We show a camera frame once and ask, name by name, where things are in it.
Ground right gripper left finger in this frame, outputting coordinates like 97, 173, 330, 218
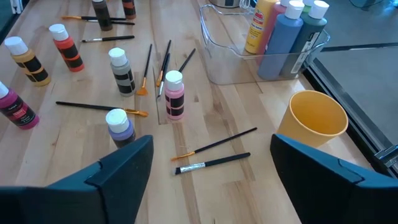
0, 134, 155, 224

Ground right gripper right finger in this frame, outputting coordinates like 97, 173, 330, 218
269, 133, 398, 224

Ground small purple paint bottle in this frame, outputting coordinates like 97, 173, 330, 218
105, 108, 137, 149

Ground small magenta paint bottle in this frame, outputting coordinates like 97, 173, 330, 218
0, 80, 40, 131

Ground small grey paint bottle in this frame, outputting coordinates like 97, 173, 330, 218
108, 47, 137, 98

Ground small pink paint bottle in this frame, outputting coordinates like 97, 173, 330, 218
164, 70, 185, 121

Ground large paint bottles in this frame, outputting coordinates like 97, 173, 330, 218
279, 0, 330, 79

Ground large yellow paint bottle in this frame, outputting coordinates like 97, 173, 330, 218
244, 0, 279, 55

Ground large pink paint bottle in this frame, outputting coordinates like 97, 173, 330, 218
256, 0, 289, 65

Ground small light brown paint bottle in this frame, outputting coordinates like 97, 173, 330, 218
121, 0, 137, 21

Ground large light green paint bottle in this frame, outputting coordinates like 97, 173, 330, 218
302, 0, 315, 14

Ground small yellow paint bottle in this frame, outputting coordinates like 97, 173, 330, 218
4, 35, 52, 88

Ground small red-orange paint bottle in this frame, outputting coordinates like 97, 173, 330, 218
49, 23, 86, 73

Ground small dark olive paint bottle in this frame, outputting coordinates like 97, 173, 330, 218
91, 0, 114, 32

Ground yellow plastic cup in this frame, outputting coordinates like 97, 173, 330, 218
276, 90, 349, 149

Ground long paintbrush orange bristles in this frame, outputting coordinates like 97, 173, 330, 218
55, 100, 150, 118

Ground flat paintbrush silver ferrule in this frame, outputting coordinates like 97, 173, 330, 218
174, 152, 252, 176

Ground thin paintbrush orange tip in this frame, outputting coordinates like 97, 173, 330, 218
170, 126, 259, 162

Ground black paintbrush silver ferrule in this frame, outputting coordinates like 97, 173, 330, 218
156, 52, 172, 100
80, 34, 136, 44
178, 47, 197, 73

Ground clear plastic bin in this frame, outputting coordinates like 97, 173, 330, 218
199, 3, 331, 86

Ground thin black paintbrush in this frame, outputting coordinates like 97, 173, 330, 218
86, 19, 136, 26

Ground clear lamp cord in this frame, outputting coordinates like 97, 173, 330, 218
238, 0, 259, 12

